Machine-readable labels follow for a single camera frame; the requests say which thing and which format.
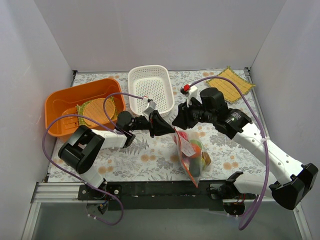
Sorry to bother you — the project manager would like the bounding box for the red fake tomato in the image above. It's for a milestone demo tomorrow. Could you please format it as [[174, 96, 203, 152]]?
[[177, 130, 189, 142]]

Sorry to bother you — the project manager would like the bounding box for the orange fake tangerine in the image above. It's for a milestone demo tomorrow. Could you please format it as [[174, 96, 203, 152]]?
[[191, 144, 202, 158]]

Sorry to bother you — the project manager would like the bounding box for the clear zip top bag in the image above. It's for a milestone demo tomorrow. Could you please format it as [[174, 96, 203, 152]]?
[[172, 129, 212, 188]]

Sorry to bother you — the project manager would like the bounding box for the dark green fake avocado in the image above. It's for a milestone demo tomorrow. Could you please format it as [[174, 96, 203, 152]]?
[[189, 159, 203, 178]]

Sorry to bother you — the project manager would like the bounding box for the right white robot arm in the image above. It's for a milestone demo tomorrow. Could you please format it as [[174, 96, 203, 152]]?
[[172, 84, 319, 210]]

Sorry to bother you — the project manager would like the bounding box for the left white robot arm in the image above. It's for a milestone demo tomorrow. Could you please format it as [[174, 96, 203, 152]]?
[[58, 110, 175, 200]]

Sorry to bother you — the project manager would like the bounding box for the brown fake kiwi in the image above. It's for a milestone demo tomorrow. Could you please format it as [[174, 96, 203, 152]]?
[[202, 152, 212, 165]]

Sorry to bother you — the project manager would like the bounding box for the white perforated plastic basket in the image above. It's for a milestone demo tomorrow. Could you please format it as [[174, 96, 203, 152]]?
[[127, 65, 175, 117]]

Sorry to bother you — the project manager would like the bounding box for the yellow woven mat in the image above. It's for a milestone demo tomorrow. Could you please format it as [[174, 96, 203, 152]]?
[[207, 66, 255, 103]]

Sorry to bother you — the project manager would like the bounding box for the orange plastic tub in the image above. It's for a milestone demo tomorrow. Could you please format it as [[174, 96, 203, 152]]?
[[44, 78, 126, 142]]

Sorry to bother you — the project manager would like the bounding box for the round orange woven tray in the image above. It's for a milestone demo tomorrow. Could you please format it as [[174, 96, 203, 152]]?
[[82, 98, 116, 124]]

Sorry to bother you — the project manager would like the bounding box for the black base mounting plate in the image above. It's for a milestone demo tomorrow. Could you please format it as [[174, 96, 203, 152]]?
[[77, 180, 247, 211]]

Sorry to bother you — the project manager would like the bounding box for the green yellow bamboo mat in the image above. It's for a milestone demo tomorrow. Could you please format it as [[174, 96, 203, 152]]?
[[75, 96, 118, 130]]

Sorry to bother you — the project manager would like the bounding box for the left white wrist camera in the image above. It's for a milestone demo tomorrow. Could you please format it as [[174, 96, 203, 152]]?
[[142, 97, 156, 120]]

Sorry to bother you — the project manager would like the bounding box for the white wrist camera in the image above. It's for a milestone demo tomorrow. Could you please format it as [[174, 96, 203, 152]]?
[[142, 97, 156, 120], [180, 84, 198, 107]]

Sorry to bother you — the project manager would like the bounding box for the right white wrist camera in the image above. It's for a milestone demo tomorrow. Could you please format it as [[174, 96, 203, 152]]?
[[180, 84, 198, 107]]

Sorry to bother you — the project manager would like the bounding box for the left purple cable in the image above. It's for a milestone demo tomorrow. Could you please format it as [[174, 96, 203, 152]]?
[[41, 92, 151, 226]]

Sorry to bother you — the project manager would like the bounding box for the aluminium frame rail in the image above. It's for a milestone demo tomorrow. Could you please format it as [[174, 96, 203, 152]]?
[[31, 181, 301, 204]]

